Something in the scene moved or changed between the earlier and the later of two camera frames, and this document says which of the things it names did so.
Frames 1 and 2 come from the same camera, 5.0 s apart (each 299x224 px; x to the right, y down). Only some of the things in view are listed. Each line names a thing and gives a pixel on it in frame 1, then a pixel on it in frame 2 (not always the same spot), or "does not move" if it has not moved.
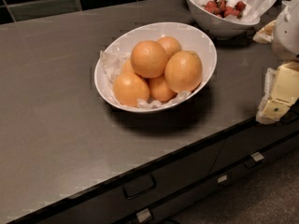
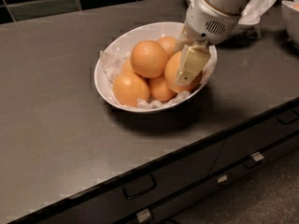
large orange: [183, 71] does not move
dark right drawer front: [249, 141] does not move
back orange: [171, 46] does not move
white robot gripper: [287, 35] to [206, 22]
